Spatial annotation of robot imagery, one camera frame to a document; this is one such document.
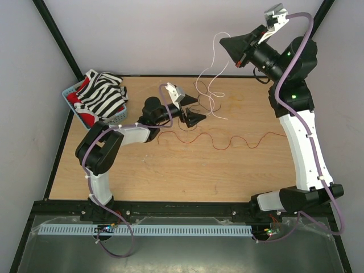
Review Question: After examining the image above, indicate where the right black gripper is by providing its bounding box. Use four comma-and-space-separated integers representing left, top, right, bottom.
221, 24, 288, 84

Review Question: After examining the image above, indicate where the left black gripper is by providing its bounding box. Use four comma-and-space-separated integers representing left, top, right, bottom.
155, 94, 206, 127

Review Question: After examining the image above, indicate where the white wire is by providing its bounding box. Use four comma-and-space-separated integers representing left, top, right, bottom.
196, 31, 231, 121

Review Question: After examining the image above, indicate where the red wire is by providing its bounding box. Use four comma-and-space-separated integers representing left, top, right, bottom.
158, 131, 286, 150

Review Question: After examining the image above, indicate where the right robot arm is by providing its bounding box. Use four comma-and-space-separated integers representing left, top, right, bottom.
220, 26, 344, 221

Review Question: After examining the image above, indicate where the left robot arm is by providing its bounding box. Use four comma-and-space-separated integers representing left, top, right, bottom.
75, 95, 206, 221

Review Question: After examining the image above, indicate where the blue plastic basket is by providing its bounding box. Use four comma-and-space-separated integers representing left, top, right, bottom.
62, 82, 127, 130

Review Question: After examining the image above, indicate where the zebra striped cloth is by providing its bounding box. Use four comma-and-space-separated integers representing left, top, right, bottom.
74, 69, 129, 120

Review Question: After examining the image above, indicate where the red cloth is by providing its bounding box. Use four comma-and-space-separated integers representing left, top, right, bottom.
66, 78, 99, 129

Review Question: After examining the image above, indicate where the right green circuit board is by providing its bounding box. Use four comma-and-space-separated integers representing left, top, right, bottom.
264, 227, 280, 237

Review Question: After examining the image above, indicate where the green circuit board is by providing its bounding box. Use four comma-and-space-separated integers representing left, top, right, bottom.
94, 225, 118, 234
264, 227, 280, 237

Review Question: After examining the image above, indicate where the left green circuit board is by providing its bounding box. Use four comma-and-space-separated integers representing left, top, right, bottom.
94, 225, 118, 234

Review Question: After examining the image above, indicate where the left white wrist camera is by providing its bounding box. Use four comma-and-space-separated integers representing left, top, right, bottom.
165, 82, 185, 105

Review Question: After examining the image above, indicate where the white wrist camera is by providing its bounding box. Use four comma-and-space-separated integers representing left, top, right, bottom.
258, 3, 289, 44
165, 82, 185, 105

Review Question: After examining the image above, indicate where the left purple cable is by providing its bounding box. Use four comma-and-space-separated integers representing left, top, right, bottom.
81, 84, 175, 258

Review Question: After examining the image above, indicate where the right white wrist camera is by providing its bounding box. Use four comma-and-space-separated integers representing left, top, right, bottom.
258, 3, 289, 44

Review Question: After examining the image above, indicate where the black aluminium frame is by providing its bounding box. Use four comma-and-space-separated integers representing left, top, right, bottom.
5, 0, 353, 273

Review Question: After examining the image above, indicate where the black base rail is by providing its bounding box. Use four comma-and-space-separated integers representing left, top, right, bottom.
79, 202, 283, 223

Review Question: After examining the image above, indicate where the light blue slotted cable duct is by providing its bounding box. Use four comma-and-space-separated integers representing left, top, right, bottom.
38, 224, 252, 237

